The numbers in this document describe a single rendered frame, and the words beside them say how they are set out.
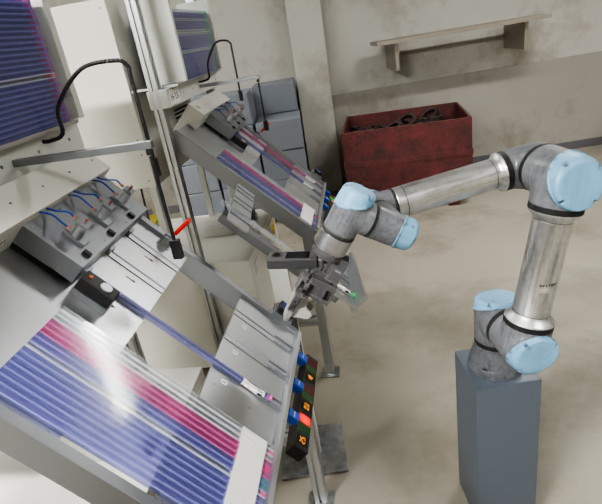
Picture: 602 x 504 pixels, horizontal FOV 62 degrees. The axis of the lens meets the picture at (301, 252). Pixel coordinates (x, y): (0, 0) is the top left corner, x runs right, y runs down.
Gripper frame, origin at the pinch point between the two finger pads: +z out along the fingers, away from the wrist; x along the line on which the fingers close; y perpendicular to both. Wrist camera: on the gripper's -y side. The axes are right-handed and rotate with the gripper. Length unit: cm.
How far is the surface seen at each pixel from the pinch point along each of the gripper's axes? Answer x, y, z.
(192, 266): 19.1, -26.1, 9.4
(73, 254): -15.3, -44.8, -3.2
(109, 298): -18.1, -34.9, 1.0
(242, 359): -3.8, -4.7, 13.7
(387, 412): 65, 66, 65
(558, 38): 427, 167, -127
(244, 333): 5.5, -6.3, 13.3
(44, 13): 20, -78, -36
